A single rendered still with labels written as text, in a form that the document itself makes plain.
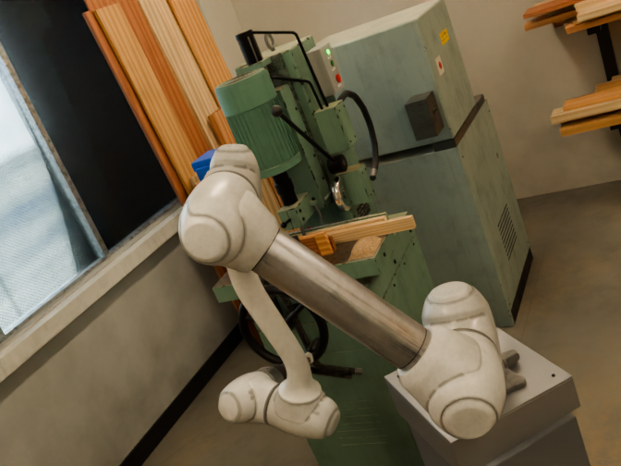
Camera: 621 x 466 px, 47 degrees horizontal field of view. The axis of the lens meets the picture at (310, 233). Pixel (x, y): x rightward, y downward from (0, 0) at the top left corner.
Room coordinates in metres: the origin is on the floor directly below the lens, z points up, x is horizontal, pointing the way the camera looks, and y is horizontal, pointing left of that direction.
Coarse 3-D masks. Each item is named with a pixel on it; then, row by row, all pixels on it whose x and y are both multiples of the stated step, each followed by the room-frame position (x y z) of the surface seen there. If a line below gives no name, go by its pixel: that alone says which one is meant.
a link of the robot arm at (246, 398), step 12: (228, 384) 1.58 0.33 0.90; (240, 384) 1.55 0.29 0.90; (252, 384) 1.55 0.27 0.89; (264, 384) 1.55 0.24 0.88; (276, 384) 1.56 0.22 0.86; (228, 396) 1.52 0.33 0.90; (240, 396) 1.51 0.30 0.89; (252, 396) 1.52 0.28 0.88; (264, 396) 1.52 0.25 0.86; (228, 408) 1.51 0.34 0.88; (240, 408) 1.49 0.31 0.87; (252, 408) 1.51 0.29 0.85; (264, 408) 1.50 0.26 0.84; (228, 420) 1.51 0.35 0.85; (240, 420) 1.50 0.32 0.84; (252, 420) 1.52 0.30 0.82; (264, 420) 1.51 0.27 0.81
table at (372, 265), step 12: (384, 240) 2.07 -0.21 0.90; (336, 252) 2.12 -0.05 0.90; (348, 252) 2.08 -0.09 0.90; (384, 252) 2.04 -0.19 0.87; (336, 264) 2.03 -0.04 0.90; (348, 264) 2.01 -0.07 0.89; (360, 264) 2.00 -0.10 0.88; (372, 264) 1.98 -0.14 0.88; (384, 264) 2.02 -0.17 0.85; (228, 276) 2.30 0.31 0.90; (360, 276) 2.00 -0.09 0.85; (216, 288) 2.25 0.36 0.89; (228, 288) 2.23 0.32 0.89; (228, 300) 2.24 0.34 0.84
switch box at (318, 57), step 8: (312, 48) 2.49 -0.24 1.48; (320, 48) 2.42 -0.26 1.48; (328, 48) 2.47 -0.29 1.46; (312, 56) 2.42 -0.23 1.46; (320, 56) 2.41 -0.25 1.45; (312, 64) 2.43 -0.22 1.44; (320, 64) 2.42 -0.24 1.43; (328, 64) 2.43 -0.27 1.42; (336, 64) 2.49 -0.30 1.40; (320, 72) 2.42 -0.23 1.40; (328, 72) 2.41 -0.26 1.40; (336, 72) 2.47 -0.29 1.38; (320, 80) 2.43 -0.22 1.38; (328, 80) 2.41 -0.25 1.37; (336, 80) 2.44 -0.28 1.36; (328, 88) 2.42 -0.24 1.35; (336, 88) 2.42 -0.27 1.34
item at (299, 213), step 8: (304, 192) 2.32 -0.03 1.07; (304, 200) 2.26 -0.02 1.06; (288, 208) 2.21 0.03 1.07; (296, 208) 2.20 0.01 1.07; (304, 208) 2.24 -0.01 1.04; (312, 208) 2.29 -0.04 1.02; (280, 216) 2.22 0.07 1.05; (288, 216) 2.21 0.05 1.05; (296, 216) 2.20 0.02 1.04; (304, 216) 2.22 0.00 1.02; (288, 224) 2.21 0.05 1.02; (296, 224) 2.20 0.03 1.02; (304, 224) 2.21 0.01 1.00
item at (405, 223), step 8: (408, 216) 2.07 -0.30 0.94; (368, 224) 2.15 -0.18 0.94; (376, 224) 2.12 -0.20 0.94; (384, 224) 2.11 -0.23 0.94; (392, 224) 2.10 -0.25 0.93; (400, 224) 2.08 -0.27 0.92; (408, 224) 2.07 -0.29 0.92; (328, 232) 2.22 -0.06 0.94; (336, 232) 2.19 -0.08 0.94; (344, 232) 2.17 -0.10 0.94; (352, 232) 2.16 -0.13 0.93; (360, 232) 2.15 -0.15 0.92; (368, 232) 2.14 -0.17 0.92; (376, 232) 2.12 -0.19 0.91; (384, 232) 2.11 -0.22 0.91; (392, 232) 2.10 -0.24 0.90; (336, 240) 2.19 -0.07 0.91; (344, 240) 2.18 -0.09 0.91; (352, 240) 2.17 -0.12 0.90
